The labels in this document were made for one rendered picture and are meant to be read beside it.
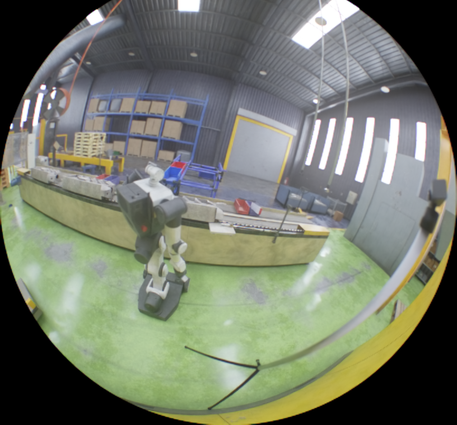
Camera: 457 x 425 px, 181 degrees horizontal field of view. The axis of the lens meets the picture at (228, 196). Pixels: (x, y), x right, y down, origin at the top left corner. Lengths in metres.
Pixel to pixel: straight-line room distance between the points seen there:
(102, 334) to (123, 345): 0.25
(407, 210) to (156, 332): 6.40
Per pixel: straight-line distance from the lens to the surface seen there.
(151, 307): 1.51
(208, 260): 2.20
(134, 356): 1.74
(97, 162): 6.51
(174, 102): 11.17
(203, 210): 1.73
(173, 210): 0.69
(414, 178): 7.26
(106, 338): 1.85
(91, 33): 9.20
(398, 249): 5.83
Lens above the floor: 1.69
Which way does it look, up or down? 18 degrees down
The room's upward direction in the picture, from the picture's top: 15 degrees clockwise
